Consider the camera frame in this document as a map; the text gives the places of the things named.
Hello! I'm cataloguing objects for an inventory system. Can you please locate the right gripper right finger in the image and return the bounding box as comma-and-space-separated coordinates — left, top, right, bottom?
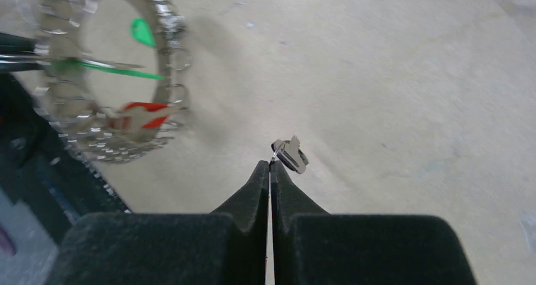
271, 162, 476, 284

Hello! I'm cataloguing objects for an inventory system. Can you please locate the black base beam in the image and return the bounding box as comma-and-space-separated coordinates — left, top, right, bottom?
1, 73, 130, 245

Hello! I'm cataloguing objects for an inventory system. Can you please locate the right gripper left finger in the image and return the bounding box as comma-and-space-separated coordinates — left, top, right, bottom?
46, 161, 269, 284

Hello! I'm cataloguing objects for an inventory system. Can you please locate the red key tag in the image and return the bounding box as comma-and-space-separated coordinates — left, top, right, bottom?
108, 102, 181, 133

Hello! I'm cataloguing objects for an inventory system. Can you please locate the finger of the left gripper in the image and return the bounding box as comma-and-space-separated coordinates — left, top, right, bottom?
1, 32, 43, 73

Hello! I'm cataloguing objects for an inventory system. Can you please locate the black tag key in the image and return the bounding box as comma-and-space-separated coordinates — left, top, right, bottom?
270, 135, 309, 174

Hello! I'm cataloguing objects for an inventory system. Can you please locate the metal disc with keyrings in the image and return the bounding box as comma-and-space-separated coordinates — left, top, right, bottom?
16, 0, 191, 164

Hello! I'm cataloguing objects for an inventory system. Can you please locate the green tag key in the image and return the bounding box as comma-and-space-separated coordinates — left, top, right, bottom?
52, 59, 166, 80
130, 18, 156, 48

